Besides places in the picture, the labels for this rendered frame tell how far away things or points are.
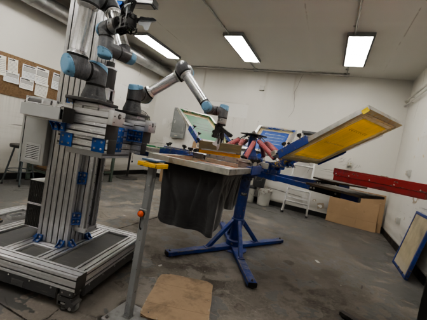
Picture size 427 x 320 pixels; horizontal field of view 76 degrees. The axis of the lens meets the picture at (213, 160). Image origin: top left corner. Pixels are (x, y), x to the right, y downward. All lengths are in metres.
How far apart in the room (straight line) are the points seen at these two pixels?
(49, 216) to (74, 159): 0.46
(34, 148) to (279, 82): 5.35
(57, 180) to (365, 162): 5.47
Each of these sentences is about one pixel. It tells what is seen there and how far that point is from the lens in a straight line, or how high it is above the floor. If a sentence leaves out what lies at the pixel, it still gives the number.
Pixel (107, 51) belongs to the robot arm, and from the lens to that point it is 1.61.
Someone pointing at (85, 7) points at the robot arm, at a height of 1.74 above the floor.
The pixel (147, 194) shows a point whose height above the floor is 0.76.
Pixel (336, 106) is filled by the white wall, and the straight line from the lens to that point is 6.36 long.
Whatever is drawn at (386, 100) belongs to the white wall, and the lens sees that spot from 6.46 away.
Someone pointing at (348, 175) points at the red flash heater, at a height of 1.07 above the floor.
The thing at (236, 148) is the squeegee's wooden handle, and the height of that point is 1.12.
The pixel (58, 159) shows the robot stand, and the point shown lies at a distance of 2.20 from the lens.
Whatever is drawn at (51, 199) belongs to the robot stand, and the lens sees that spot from 2.27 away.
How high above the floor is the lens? 1.11
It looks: 3 degrees down
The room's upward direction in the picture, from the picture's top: 10 degrees clockwise
